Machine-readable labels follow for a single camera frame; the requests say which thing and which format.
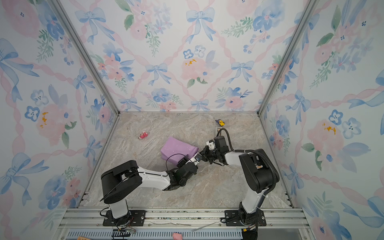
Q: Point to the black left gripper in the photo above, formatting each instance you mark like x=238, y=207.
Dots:
x=181, y=168

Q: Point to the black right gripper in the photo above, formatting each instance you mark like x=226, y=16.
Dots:
x=204, y=155

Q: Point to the pink purple wrapping paper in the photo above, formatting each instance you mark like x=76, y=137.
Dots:
x=174, y=150

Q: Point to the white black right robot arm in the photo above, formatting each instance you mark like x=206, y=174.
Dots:
x=260, y=175

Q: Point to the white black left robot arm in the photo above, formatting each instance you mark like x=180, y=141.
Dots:
x=122, y=180

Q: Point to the yellow purple toy figure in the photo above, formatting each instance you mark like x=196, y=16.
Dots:
x=220, y=122

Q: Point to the red pink toy figure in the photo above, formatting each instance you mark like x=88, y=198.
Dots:
x=143, y=135

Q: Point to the pink object front edge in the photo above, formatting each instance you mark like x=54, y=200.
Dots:
x=177, y=236

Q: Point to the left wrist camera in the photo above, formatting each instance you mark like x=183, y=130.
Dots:
x=185, y=160

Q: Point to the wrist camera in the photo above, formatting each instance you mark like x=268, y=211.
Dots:
x=185, y=160
x=218, y=144

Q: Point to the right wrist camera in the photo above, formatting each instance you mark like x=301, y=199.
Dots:
x=218, y=144

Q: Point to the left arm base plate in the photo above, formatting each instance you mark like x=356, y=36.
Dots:
x=134, y=218

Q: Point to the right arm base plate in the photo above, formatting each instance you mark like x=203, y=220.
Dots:
x=239, y=218

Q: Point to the grey slotted cable duct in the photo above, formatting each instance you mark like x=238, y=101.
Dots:
x=155, y=234

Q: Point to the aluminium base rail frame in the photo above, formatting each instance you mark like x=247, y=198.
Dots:
x=282, y=224

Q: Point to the aluminium corner post right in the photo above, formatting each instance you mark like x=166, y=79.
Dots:
x=291, y=47

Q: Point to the aluminium corner post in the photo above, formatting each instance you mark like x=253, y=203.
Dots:
x=291, y=47
x=81, y=49

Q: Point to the aluminium corner post left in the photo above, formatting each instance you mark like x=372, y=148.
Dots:
x=81, y=49

